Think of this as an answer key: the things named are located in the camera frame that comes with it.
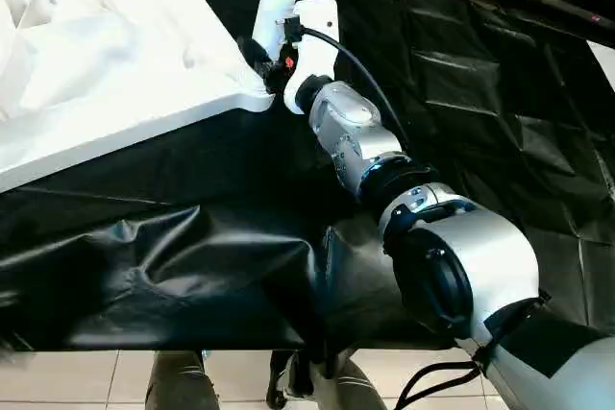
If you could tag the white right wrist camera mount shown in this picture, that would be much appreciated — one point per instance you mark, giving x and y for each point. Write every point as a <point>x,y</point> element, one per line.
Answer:
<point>312,40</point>

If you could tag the white plastic table top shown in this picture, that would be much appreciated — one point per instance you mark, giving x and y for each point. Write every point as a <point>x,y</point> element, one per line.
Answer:
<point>96,45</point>

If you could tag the white flat sheet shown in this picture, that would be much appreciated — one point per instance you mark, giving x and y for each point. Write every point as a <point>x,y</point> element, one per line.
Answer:
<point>609,60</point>

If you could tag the black mat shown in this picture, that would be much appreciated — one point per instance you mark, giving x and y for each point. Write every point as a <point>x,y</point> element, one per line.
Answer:
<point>240,256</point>

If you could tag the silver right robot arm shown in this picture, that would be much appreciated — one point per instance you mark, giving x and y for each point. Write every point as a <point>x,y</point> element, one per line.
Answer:
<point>461,256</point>

